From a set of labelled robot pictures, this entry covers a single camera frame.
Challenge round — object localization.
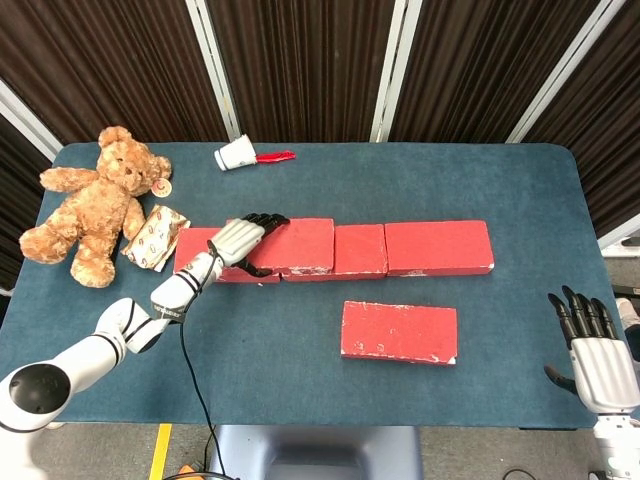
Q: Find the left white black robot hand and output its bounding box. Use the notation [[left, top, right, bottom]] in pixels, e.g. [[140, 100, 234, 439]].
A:
[[207, 212, 292, 279]]

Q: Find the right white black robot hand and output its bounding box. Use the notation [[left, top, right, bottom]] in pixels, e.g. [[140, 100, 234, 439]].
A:
[[543, 284, 629, 415]]

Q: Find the red brick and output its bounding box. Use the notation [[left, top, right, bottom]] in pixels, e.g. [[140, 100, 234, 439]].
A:
[[383, 220, 496, 278], [172, 227, 282, 285], [226, 217, 335, 276], [340, 300, 459, 367], [279, 224, 389, 283]]

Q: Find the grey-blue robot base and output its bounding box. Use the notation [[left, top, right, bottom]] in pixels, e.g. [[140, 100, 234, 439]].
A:
[[207, 424, 424, 480]]

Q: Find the cream red printed wrapper packet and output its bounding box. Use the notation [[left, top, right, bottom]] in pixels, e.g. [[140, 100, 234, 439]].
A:
[[119, 203, 192, 274]]

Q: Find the white paper cup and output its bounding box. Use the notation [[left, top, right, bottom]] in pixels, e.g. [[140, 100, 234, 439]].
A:
[[213, 133, 259, 173]]

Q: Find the small red tassel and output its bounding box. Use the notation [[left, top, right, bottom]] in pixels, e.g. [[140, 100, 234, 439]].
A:
[[255, 150, 297, 165]]

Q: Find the blue felt table cover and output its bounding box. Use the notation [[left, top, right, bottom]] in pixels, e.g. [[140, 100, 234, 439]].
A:
[[0, 142, 639, 431]]

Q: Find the brown teddy bear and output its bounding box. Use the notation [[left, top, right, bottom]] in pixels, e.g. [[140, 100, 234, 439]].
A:
[[18, 125, 174, 290]]

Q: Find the yellow floor tape strip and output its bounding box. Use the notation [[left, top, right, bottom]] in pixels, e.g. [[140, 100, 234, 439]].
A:
[[148, 423, 173, 480]]

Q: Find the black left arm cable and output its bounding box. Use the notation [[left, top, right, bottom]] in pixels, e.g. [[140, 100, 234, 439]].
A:
[[177, 239, 229, 480]]

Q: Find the white partition post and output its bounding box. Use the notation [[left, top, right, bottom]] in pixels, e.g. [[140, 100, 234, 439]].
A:
[[0, 79, 64, 161], [184, 0, 242, 142], [505, 0, 614, 145], [597, 212, 640, 251], [370, 0, 424, 144]]

